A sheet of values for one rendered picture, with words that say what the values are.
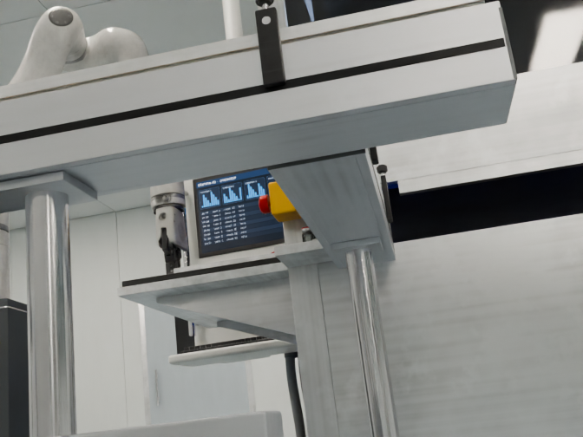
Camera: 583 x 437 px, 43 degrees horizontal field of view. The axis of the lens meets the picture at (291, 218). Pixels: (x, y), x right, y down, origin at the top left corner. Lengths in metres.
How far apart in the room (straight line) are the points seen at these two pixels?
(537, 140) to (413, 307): 0.44
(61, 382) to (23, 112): 0.31
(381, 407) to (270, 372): 5.98
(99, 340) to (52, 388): 7.04
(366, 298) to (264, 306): 0.42
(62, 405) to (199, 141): 0.32
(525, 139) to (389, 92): 0.89
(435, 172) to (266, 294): 0.47
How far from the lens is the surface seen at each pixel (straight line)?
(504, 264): 1.57
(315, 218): 1.16
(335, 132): 0.83
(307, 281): 1.58
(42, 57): 1.95
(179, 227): 1.80
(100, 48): 2.01
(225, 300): 1.72
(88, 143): 0.86
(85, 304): 8.02
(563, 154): 1.65
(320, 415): 1.56
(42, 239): 0.89
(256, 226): 2.70
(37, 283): 0.88
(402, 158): 1.63
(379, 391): 1.32
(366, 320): 1.33
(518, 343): 1.55
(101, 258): 8.03
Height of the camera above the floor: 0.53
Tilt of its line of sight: 16 degrees up
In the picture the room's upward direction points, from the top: 7 degrees counter-clockwise
